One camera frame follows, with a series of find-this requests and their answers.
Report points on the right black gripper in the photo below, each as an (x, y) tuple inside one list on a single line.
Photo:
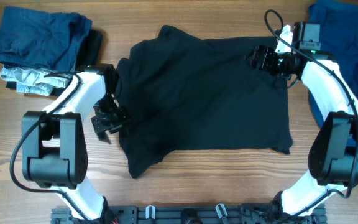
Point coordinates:
[(257, 53)]

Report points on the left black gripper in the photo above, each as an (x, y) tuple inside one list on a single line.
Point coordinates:
[(101, 128)]

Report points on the black polo shirt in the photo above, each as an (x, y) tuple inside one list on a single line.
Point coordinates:
[(184, 93)]

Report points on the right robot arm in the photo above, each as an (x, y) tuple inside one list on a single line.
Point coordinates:
[(333, 157)]

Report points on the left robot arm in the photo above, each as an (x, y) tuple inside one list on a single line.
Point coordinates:
[(53, 146)]

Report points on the folded black garment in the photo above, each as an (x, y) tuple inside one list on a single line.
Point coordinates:
[(87, 55)]

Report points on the blue shirt unfolded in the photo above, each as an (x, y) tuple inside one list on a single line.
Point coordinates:
[(339, 35)]

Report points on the folded light grey garment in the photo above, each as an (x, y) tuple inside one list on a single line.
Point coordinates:
[(33, 80)]

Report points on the folded navy blue garment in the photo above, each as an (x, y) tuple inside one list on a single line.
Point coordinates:
[(37, 39)]

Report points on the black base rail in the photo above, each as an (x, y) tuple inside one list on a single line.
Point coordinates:
[(244, 214)]

